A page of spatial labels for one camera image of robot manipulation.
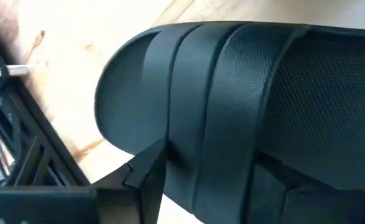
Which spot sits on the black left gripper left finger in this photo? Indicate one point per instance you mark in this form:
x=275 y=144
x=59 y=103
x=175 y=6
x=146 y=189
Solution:
x=152 y=174

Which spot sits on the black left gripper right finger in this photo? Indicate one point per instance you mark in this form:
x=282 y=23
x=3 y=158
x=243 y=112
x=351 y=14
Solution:
x=266 y=199

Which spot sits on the black metal table frame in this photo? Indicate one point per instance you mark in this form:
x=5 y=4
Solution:
x=50 y=141

